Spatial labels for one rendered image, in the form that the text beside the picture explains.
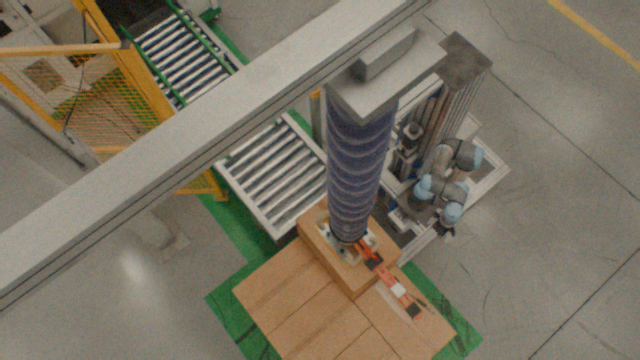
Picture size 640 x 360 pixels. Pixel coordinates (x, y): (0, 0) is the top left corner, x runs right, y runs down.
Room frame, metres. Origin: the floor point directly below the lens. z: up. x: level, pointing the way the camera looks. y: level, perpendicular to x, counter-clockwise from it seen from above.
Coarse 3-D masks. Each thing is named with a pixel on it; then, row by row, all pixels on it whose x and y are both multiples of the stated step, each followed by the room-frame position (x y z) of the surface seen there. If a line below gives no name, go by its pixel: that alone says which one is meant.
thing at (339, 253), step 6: (324, 222) 0.87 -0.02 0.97; (318, 228) 0.83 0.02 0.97; (318, 234) 0.80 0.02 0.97; (324, 234) 0.79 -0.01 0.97; (330, 234) 0.79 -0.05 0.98; (324, 240) 0.75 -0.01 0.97; (330, 246) 0.71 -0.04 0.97; (342, 246) 0.71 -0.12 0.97; (336, 252) 0.67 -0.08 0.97; (342, 252) 0.66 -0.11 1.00; (348, 252) 0.66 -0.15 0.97; (342, 258) 0.63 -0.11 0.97; (342, 264) 0.59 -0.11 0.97; (348, 264) 0.59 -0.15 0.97
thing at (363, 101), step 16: (416, 32) 0.81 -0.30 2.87; (416, 48) 0.76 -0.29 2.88; (432, 48) 0.76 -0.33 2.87; (400, 64) 0.72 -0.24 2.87; (416, 64) 0.71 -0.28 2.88; (432, 64) 0.71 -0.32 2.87; (336, 80) 0.69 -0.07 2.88; (352, 80) 0.68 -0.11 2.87; (384, 80) 0.67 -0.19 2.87; (400, 80) 0.67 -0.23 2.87; (416, 80) 0.67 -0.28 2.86; (336, 96) 0.65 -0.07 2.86; (352, 96) 0.63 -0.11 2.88; (368, 96) 0.63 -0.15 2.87; (384, 96) 0.63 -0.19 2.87; (400, 96) 0.64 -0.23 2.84; (352, 112) 0.60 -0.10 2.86; (368, 112) 0.58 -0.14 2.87
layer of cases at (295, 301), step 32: (288, 256) 0.77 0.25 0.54; (256, 288) 0.56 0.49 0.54; (288, 288) 0.54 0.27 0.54; (320, 288) 0.53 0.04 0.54; (384, 288) 0.49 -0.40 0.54; (416, 288) 0.47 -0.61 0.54; (256, 320) 0.35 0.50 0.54; (288, 320) 0.33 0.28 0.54; (320, 320) 0.31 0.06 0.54; (352, 320) 0.30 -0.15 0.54; (384, 320) 0.28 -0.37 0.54; (416, 320) 0.26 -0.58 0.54; (288, 352) 0.13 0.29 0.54; (320, 352) 0.11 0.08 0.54; (352, 352) 0.09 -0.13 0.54; (384, 352) 0.08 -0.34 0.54; (416, 352) 0.06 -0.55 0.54
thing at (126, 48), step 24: (0, 48) 1.52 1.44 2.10; (24, 48) 1.51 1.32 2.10; (48, 48) 1.50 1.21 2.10; (72, 48) 1.49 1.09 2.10; (96, 48) 1.47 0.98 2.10; (120, 48) 1.46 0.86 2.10; (0, 72) 1.53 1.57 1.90; (144, 72) 1.46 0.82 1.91; (24, 96) 1.52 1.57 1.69; (48, 120) 1.50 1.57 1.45; (144, 120) 1.50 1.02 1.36; (192, 192) 1.48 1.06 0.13; (216, 192) 1.46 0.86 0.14
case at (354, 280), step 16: (320, 208) 0.98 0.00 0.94; (304, 224) 0.88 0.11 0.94; (368, 224) 0.84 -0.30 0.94; (304, 240) 0.85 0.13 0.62; (320, 240) 0.76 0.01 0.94; (384, 240) 0.73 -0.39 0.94; (320, 256) 0.70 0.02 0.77; (384, 256) 0.63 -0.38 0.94; (400, 256) 0.64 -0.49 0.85; (336, 272) 0.56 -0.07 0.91; (352, 272) 0.54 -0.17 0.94; (368, 272) 0.54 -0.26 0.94; (352, 288) 0.45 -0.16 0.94
